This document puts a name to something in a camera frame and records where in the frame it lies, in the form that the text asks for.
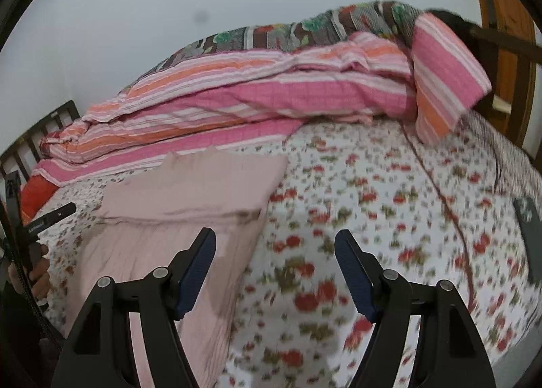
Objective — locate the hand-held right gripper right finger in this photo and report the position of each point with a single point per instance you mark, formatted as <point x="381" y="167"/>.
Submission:
<point x="353" y="269"/>

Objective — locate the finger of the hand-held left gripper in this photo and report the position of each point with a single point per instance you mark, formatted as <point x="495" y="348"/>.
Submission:
<point x="53" y="216"/>

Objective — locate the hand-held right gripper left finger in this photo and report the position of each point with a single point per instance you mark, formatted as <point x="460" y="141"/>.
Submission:
<point x="199" y="263"/>

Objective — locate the pink ribbed knit sweater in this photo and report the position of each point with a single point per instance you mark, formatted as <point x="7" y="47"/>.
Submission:
<point x="190" y="189"/>

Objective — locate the person's left hand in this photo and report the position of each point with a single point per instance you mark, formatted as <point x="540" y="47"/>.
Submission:
<point x="40" y="282"/>

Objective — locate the red pillow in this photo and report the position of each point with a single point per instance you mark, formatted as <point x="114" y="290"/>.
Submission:
<point x="36" y="197"/>

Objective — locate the floral bed sheet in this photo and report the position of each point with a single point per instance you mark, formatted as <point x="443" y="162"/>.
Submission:
<point x="381" y="201"/>

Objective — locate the dark wooden headboard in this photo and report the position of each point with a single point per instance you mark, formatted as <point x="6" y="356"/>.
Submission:
<point x="63" y="110"/>

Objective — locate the dark smartphone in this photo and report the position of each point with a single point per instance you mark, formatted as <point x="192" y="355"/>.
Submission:
<point x="529" y="235"/>

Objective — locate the pink orange striped quilt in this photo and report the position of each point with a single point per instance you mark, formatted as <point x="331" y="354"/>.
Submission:
<point x="254" y="91"/>

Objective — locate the dark floral patterned blanket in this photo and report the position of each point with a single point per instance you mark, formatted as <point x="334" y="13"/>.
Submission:
<point x="305" y="30"/>

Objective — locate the dark cloth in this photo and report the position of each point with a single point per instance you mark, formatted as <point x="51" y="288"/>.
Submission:
<point x="453" y="21"/>

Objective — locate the dark wooden footboard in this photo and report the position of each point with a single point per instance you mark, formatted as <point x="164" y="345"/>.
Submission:
<point x="508" y="45"/>

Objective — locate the brown wooden door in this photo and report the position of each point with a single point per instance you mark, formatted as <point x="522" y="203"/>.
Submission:
<point x="508" y="11"/>

